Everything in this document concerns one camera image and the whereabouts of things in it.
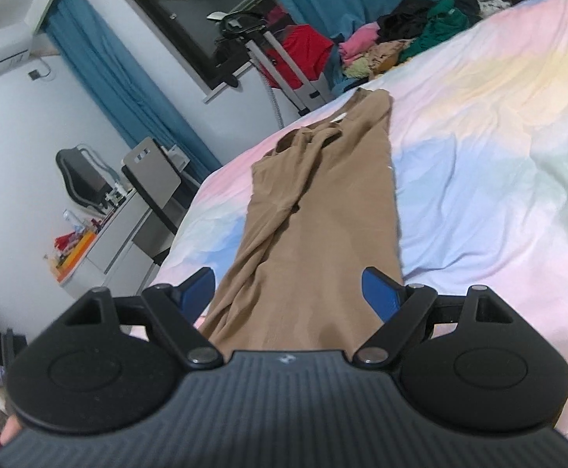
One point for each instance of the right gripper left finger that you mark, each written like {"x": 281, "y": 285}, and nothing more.
{"x": 168, "y": 312}

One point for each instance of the pink garment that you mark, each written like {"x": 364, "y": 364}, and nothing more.
{"x": 358, "y": 44}

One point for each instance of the silver tripod stand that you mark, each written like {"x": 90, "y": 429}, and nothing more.
{"x": 251, "y": 31}

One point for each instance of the white dresser desk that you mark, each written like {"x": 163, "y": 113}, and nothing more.
{"x": 113, "y": 259}

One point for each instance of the white black chair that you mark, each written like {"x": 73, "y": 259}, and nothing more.
{"x": 157, "y": 180}

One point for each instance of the black garment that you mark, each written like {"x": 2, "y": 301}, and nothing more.
{"x": 406, "y": 21}

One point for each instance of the pastel tie-dye bed sheet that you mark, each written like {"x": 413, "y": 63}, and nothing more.
{"x": 480, "y": 150}

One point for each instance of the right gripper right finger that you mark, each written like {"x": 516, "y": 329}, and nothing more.
{"x": 409, "y": 314}

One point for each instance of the tan zip-up shirt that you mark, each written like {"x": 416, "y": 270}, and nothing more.
{"x": 322, "y": 210}

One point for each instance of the red garment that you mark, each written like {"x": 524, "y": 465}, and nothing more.
{"x": 307, "y": 48}

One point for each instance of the green garment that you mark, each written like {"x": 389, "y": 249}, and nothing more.
{"x": 444, "y": 21}

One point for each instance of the person's right hand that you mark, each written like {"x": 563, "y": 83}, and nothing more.
{"x": 11, "y": 429}

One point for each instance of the orange box on desk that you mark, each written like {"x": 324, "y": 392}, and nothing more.
{"x": 75, "y": 256}

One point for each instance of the vanity mirror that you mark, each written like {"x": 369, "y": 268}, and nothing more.
{"x": 88, "y": 179}

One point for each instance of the blue curtain left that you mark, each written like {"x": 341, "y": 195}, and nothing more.
{"x": 119, "y": 86}

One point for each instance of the beige yellow garment pile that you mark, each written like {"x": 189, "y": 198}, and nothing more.
{"x": 377, "y": 60}

